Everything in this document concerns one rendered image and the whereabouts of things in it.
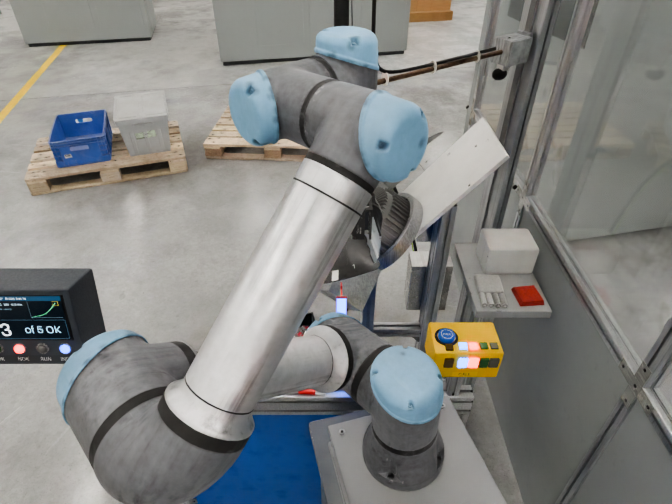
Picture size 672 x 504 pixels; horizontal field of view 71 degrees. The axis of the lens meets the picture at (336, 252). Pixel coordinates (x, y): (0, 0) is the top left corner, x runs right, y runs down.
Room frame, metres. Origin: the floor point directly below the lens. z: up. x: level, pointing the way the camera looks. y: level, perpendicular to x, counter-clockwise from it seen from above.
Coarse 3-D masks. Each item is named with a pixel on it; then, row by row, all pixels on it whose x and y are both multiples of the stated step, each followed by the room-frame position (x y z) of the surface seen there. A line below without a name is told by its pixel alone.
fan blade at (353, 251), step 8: (352, 240) 0.99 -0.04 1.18; (360, 240) 0.99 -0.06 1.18; (344, 248) 0.96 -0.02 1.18; (352, 248) 0.96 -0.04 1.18; (360, 248) 0.96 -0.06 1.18; (368, 248) 0.95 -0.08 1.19; (344, 256) 0.93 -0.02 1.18; (352, 256) 0.93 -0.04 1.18; (360, 256) 0.93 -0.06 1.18; (368, 256) 0.92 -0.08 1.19; (336, 264) 0.91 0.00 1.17; (344, 264) 0.91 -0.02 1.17; (360, 264) 0.90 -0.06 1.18; (368, 264) 0.89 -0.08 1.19; (376, 264) 0.88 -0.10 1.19; (344, 272) 0.88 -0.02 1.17; (352, 272) 0.87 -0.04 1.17; (360, 272) 0.87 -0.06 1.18; (328, 280) 0.87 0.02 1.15; (336, 280) 0.86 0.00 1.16
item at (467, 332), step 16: (432, 336) 0.76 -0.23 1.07; (464, 336) 0.76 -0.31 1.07; (480, 336) 0.76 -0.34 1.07; (496, 336) 0.76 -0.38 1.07; (432, 352) 0.73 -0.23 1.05; (448, 352) 0.71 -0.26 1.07; (464, 352) 0.71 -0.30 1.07; (480, 352) 0.71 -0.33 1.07; (496, 352) 0.71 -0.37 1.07; (448, 368) 0.71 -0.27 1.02; (464, 368) 0.71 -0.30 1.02; (480, 368) 0.71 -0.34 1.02; (496, 368) 0.71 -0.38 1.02
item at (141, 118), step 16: (128, 96) 4.04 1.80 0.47; (144, 96) 4.04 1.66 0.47; (160, 96) 4.04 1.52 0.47; (128, 112) 3.68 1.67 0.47; (144, 112) 3.68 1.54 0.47; (160, 112) 3.68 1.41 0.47; (128, 128) 3.54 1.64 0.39; (144, 128) 3.58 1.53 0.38; (160, 128) 3.62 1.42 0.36; (128, 144) 3.54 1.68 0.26; (144, 144) 3.58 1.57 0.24; (160, 144) 3.62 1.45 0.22
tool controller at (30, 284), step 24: (0, 288) 0.73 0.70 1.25; (24, 288) 0.73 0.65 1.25; (48, 288) 0.73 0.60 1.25; (72, 288) 0.74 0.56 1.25; (0, 312) 0.71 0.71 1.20; (24, 312) 0.71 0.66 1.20; (48, 312) 0.71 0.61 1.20; (72, 312) 0.71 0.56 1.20; (96, 312) 0.78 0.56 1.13; (24, 336) 0.69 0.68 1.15; (48, 336) 0.69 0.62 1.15; (72, 336) 0.69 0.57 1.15; (0, 360) 0.68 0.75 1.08; (24, 360) 0.68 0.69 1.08; (48, 360) 0.68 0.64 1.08
